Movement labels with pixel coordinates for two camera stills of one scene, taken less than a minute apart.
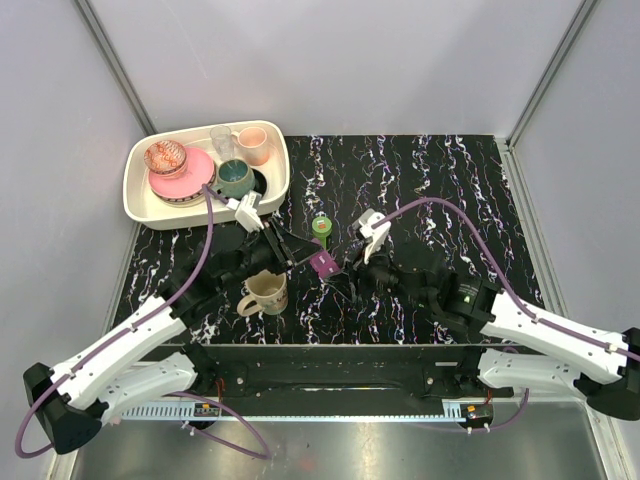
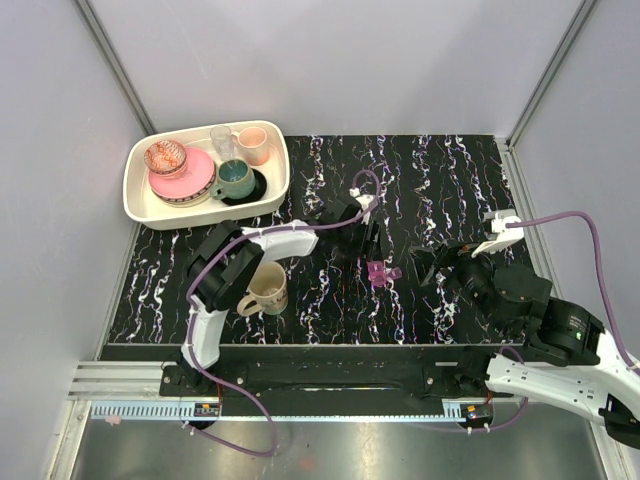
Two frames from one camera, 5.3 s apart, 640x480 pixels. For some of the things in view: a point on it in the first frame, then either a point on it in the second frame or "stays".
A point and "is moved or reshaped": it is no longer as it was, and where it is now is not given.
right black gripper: (356, 270) → (424, 260)
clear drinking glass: (222, 138) stays
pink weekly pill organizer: (324, 264) is moved or reshaped
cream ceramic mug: (268, 292) stays
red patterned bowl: (165, 157) stays
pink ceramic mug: (253, 144) stays
